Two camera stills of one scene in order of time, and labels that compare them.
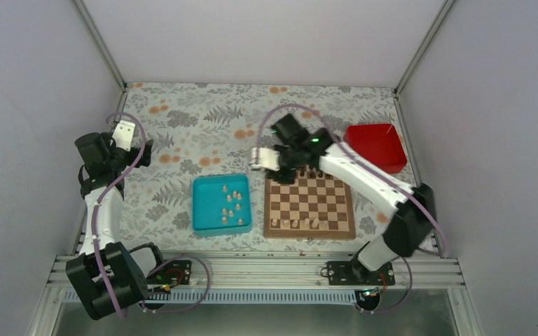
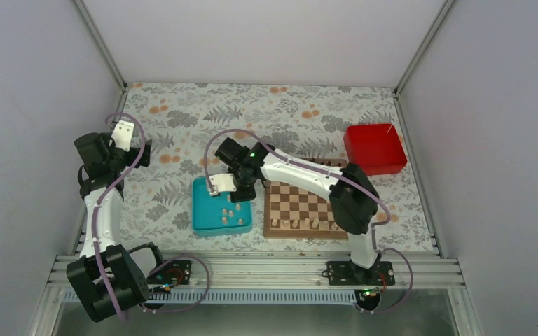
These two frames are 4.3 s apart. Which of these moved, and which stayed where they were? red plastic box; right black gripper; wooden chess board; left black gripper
Moved: right black gripper
Stayed: left black gripper; wooden chess board; red plastic box
